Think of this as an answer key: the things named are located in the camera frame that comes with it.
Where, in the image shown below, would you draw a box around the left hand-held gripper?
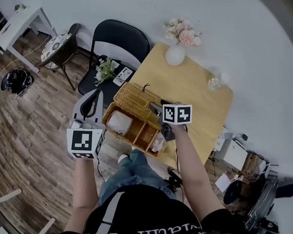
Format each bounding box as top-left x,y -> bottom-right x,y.
64,89 -> 107,161

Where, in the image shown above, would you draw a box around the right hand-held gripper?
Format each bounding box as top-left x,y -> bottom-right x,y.
149,98 -> 194,143

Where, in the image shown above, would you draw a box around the wicker storage basket with lid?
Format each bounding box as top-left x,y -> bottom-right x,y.
101,81 -> 168,160

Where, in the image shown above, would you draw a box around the person's left forearm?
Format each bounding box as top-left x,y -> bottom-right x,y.
61,157 -> 103,234

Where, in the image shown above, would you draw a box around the person's right forearm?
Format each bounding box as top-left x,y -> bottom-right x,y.
172,122 -> 227,217

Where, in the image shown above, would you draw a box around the white cloth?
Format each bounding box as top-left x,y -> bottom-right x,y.
151,132 -> 166,153

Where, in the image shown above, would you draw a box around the white box appliance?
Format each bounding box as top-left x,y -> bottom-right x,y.
221,141 -> 250,172

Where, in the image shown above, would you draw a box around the light wooden table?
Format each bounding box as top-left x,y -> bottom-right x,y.
128,39 -> 237,173

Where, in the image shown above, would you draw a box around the green artificial plant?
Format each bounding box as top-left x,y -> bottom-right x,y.
94,57 -> 122,87

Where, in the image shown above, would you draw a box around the white remote control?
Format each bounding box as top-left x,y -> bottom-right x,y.
112,66 -> 134,86

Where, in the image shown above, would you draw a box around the person's blue jeans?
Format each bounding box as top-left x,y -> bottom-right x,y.
97,148 -> 178,207

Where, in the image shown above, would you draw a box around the clear drinking glass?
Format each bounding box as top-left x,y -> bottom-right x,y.
206,72 -> 231,91

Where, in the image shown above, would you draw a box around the black chair with patterned cushion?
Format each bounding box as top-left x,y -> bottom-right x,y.
39,23 -> 83,93

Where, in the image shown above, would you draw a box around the black belt device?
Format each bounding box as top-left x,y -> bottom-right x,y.
167,169 -> 184,193

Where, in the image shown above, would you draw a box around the black bag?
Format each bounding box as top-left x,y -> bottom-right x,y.
0,68 -> 36,95

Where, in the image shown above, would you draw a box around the pink flower bouquet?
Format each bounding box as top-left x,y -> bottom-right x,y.
162,17 -> 202,48

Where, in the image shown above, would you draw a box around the black folding chair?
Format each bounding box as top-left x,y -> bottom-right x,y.
75,18 -> 153,111

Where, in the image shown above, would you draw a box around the person's black shirt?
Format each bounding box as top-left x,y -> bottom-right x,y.
54,181 -> 247,234

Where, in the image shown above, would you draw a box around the white rectangular table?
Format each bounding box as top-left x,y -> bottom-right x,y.
0,6 -> 59,76

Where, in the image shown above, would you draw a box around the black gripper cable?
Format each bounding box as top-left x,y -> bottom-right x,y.
96,157 -> 106,184

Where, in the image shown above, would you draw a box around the grey shoulder strap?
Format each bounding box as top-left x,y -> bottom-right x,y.
93,191 -> 127,234

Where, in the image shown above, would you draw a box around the wooden crate with cables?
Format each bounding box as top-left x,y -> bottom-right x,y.
242,152 -> 268,183

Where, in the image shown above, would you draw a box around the white wooden frame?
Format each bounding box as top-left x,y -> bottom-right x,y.
0,188 -> 23,204

